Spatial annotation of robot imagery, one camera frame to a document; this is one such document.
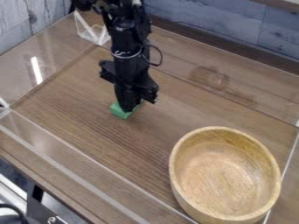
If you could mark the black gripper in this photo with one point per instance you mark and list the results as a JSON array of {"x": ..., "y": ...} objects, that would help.
[{"x": 128, "y": 74}]

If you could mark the green rectangular block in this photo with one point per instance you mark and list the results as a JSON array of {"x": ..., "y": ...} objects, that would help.
[{"x": 116, "y": 111}]

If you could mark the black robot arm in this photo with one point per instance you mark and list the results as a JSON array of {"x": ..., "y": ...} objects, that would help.
[{"x": 128, "y": 24}]

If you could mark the wooden bowl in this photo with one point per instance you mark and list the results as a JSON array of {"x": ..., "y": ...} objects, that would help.
[{"x": 224, "y": 176}]

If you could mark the clear acrylic corner bracket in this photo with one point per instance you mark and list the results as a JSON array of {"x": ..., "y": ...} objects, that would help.
[{"x": 95, "y": 34}]

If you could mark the black table leg bracket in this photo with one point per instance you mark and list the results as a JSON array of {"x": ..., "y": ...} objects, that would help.
[{"x": 37, "y": 212}]

